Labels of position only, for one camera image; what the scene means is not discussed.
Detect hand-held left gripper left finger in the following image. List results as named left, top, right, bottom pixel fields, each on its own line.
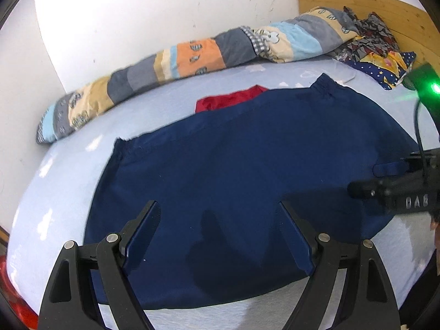
left=38, top=200, right=161, bottom=330

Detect navy and yellow star-printed cloth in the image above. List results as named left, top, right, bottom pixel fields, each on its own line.
left=346, top=51, right=417, bottom=91

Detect grey and red patterned cloth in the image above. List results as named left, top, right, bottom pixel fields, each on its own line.
left=329, top=6, right=401, bottom=63

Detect black cable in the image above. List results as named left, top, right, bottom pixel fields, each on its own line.
left=414, top=100, right=430, bottom=183

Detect red plastic object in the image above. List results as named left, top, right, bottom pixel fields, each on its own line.
left=0, top=254, right=39, bottom=330

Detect rolled patchwork blanket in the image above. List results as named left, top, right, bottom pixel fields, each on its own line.
left=36, top=6, right=362, bottom=144

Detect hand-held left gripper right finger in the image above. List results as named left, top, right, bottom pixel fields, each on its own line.
left=279, top=201, right=401, bottom=330

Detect navy jacket with red collar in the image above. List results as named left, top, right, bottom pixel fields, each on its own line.
left=84, top=73, right=423, bottom=312

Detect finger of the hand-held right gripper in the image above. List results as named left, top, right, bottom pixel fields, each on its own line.
left=347, top=176, right=430, bottom=203
left=373, top=149, right=432, bottom=178

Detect wooden headboard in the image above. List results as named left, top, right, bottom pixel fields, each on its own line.
left=298, top=0, right=440, bottom=77

